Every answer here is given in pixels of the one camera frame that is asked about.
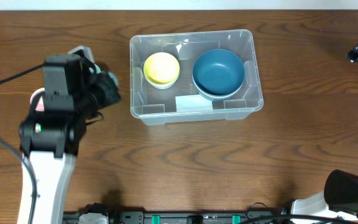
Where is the white small bowl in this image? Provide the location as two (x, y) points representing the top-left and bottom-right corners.
(151, 85), (173, 90)

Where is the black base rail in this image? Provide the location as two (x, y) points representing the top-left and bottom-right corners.
(62, 203), (351, 224)

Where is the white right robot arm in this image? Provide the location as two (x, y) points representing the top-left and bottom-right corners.
(288, 43), (358, 221)

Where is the light blue cup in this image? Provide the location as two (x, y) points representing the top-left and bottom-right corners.
(108, 72), (119, 88)

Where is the yellow bowl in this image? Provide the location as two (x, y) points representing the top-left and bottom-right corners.
(143, 52), (180, 86)

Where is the green cup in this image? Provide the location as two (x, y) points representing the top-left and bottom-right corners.
(89, 64), (101, 74)

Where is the clear plastic storage bin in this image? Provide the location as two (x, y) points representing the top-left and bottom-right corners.
(130, 29), (264, 125)

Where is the light grey small bowl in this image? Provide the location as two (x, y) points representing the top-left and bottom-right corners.
(145, 77), (178, 89)

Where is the dark blue large bowl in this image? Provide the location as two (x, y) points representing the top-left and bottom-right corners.
(192, 49), (246, 94)

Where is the pink cup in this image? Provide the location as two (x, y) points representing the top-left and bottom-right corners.
(30, 87), (46, 113)

